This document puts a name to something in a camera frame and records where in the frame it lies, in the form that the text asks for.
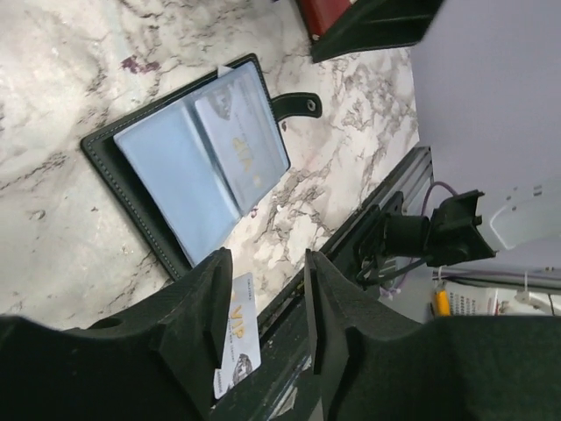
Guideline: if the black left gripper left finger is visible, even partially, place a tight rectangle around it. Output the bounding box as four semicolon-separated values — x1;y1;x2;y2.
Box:
1;248;232;420

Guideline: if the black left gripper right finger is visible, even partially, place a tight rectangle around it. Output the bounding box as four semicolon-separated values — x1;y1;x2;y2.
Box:
313;264;560;420

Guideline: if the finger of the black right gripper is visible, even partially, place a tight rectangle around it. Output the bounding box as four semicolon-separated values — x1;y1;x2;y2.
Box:
309;0;444;62

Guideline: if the silver VIP credit card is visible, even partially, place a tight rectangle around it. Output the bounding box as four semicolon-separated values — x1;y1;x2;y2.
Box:
213;273;261;399

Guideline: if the black leather card holder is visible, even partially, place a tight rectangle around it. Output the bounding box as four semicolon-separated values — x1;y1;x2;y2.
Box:
81;54;323;280

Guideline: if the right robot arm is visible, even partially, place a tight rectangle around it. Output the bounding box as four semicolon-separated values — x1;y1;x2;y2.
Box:
299;1;560;286

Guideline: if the red leather card holder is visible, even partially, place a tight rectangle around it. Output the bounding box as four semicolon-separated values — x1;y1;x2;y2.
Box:
297;0;355;40

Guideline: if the aluminium extrusion rail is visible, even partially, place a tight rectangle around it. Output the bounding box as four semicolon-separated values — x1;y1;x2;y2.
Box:
383;146;433;215

